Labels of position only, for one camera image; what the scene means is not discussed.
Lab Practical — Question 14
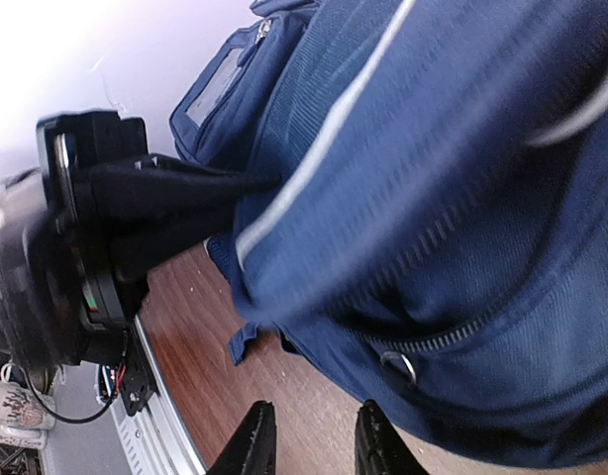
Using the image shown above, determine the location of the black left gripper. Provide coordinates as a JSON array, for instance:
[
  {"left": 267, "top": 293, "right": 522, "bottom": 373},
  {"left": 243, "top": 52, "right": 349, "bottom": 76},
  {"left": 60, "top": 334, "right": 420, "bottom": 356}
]
[{"left": 26, "top": 111, "right": 279, "bottom": 366}]

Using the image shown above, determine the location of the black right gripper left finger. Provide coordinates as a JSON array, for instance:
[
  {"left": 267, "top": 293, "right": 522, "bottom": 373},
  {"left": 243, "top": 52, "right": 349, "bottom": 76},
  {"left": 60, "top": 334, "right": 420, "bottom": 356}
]
[{"left": 207, "top": 401, "right": 277, "bottom": 475}]

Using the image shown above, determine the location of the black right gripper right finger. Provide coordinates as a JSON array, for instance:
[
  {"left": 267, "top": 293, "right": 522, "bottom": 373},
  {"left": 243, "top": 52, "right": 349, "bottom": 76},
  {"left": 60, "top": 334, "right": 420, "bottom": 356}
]
[{"left": 355, "top": 400, "right": 428, "bottom": 475}]

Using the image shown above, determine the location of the navy blue student backpack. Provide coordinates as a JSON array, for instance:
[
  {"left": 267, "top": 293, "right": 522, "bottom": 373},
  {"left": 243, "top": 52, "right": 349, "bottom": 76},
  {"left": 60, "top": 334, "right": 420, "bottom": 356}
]
[{"left": 170, "top": 1, "right": 608, "bottom": 469}]

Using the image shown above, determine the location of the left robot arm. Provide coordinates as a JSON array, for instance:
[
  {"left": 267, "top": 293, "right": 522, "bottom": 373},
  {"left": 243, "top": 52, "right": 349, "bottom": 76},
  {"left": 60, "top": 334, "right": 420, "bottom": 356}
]
[{"left": 0, "top": 110, "right": 277, "bottom": 371}]

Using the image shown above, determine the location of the white patterned mug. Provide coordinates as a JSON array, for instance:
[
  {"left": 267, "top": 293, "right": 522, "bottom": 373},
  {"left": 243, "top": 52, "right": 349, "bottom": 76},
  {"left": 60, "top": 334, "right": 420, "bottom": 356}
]
[{"left": 0, "top": 363, "right": 55, "bottom": 430}]

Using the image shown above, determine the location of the aluminium front rail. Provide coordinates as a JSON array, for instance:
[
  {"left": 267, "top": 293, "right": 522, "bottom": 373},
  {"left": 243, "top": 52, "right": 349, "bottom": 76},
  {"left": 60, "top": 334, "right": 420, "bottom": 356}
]
[{"left": 110, "top": 318, "right": 207, "bottom": 475}]

